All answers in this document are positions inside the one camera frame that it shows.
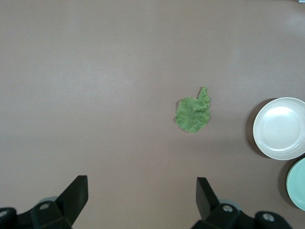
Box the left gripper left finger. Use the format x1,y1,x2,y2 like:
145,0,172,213
30,175,89,229

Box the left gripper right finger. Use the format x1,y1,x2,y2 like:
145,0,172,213
190,177,241,229

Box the green lettuce leaf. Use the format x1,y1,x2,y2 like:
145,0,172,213
174,86,212,135

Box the green round plate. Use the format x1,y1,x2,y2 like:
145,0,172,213
285,157,305,212

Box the beige round plate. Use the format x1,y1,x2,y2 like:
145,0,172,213
253,96,305,161

